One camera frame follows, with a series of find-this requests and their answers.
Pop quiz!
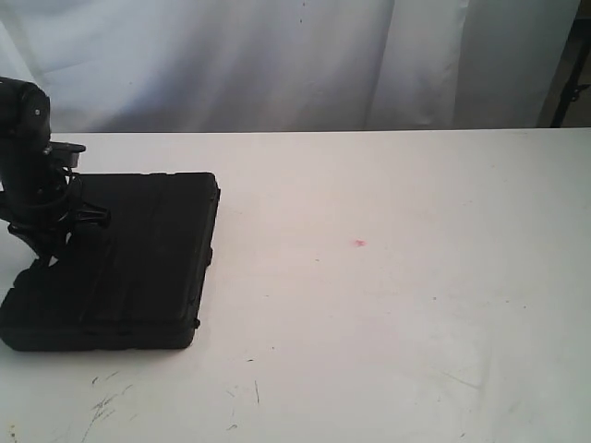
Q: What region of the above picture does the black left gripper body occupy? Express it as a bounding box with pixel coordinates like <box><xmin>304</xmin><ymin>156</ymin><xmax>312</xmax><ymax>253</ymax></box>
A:
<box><xmin>0</xmin><ymin>133</ymin><xmax>112</xmax><ymax>259</ymax></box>

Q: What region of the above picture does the black plastic tool case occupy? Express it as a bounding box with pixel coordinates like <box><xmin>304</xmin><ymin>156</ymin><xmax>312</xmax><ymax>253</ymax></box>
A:
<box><xmin>1</xmin><ymin>173</ymin><xmax>221</xmax><ymax>352</ymax></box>

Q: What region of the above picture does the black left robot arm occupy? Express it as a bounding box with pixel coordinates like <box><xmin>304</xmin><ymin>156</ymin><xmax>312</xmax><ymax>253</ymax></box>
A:
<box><xmin>1</xmin><ymin>77</ymin><xmax>111</xmax><ymax>261</ymax></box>

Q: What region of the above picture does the white backdrop cloth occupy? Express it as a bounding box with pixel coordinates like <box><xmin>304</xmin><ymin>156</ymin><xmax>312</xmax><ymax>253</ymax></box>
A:
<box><xmin>1</xmin><ymin>1</ymin><xmax>579</xmax><ymax>133</ymax></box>

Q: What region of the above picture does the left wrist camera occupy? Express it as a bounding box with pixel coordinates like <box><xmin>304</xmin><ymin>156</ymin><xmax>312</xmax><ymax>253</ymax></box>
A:
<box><xmin>48</xmin><ymin>141</ymin><xmax>86</xmax><ymax>169</ymax></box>

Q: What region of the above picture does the black stand frame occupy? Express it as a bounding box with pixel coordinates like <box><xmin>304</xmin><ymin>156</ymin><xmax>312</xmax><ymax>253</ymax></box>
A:
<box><xmin>550</xmin><ymin>1</ymin><xmax>590</xmax><ymax>128</ymax></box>

